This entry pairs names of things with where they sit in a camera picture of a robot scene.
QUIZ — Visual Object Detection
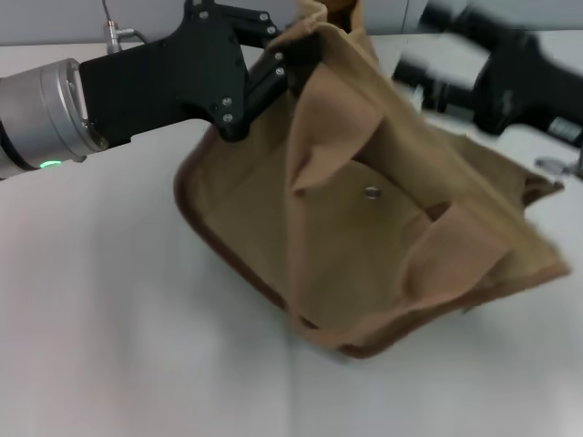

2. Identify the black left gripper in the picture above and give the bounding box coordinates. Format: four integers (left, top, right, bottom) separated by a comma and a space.
79, 0, 321, 149

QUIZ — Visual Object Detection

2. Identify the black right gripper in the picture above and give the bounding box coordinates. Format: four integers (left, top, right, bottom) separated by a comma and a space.
392, 0, 583, 149

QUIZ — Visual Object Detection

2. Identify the khaki canvas food bag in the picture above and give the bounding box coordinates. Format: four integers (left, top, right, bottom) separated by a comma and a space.
172, 0, 573, 361

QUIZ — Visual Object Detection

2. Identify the silver cable connector plug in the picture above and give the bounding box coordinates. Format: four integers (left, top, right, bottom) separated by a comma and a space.
99, 0, 149, 56

